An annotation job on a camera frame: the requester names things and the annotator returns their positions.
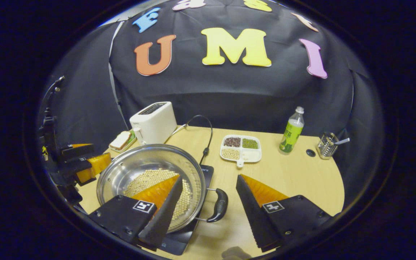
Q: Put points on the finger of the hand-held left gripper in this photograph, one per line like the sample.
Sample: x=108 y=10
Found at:
x=96 y=166
x=78 y=151

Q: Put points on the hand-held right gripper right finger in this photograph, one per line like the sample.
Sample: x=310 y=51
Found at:
x=255 y=213

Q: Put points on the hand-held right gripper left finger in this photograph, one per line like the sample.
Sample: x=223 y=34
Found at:
x=163 y=216

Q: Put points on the black induction cooktop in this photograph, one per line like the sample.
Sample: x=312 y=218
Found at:
x=182 y=242

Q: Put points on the bread slice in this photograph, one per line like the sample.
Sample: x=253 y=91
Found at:
x=120 y=141

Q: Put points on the heap of yellow beans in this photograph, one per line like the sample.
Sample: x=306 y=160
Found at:
x=139 y=184

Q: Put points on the green tray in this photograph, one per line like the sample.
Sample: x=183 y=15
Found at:
x=133 y=138

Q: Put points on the white divided plate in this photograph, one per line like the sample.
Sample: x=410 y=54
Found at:
x=251 y=155

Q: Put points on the white toaster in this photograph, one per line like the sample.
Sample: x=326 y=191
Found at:
x=157 y=124

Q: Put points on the green label plastic bottle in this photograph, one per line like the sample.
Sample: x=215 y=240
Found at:
x=291 y=137

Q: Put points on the metal spoon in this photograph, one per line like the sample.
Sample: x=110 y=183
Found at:
x=343 y=141

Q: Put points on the black backdrop cloth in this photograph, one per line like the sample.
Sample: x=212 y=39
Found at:
x=229 y=90

